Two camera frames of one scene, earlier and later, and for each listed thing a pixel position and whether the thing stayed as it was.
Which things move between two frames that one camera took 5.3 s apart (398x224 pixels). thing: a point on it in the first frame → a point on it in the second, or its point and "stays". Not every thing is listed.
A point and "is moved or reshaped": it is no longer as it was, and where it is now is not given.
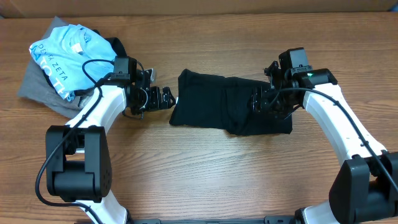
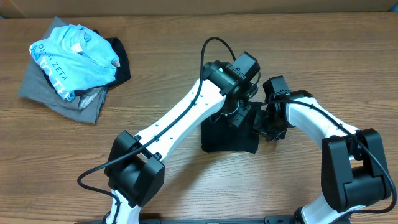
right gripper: (262, 101) → (259, 128)
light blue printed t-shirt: (63, 53) stays
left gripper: (156, 102) → (237, 117)
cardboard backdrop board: (45, 9) stays
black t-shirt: (225, 102) is moved or reshaped
